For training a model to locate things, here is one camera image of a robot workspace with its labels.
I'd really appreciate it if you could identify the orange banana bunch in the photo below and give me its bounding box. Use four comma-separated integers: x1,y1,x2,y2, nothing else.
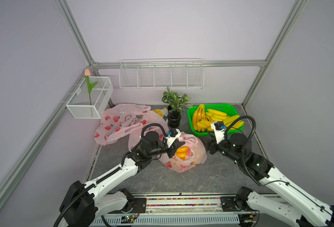
175,146,189,160
192,104,204,132

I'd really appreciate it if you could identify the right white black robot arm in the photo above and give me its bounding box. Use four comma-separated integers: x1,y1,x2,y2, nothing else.
204,115,334,227

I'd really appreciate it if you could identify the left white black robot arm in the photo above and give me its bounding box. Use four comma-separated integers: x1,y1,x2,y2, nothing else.
53,123,185,227

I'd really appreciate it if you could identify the pink strawberry plastic bag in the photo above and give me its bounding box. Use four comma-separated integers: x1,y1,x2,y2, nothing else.
94,104,151,146

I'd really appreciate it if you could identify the pale yellow banana bunch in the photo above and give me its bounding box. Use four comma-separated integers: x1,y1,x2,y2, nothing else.
205,109,229,121

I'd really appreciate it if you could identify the small yellow banana bunch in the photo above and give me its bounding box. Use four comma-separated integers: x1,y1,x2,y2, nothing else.
195,119,214,132

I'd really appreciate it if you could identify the green plastic basket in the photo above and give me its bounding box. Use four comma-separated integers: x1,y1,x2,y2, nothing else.
187,104,239,137

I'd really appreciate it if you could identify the potted plant black vase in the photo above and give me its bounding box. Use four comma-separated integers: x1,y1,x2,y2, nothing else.
161,87,193,128

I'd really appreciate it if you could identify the pink artificial tulip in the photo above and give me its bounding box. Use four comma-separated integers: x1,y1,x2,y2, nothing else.
84,69,98,105

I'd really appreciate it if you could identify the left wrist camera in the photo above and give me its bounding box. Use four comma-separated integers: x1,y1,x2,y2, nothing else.
166,128,181,148

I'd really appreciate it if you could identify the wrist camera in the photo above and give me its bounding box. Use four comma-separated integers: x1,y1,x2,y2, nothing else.
166,128,181,148
211,121,226,144

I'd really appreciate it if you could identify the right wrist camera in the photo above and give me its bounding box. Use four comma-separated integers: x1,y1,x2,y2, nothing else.
211,121,226,144

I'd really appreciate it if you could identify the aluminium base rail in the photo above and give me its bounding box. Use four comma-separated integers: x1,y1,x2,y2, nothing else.
59,192,312,227

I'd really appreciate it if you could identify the white wire wall shelf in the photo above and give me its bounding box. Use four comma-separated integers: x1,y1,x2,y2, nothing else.
119,58,204,89

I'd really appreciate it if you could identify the white wire side basket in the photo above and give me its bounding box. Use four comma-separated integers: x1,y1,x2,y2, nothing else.
65,76,114,119

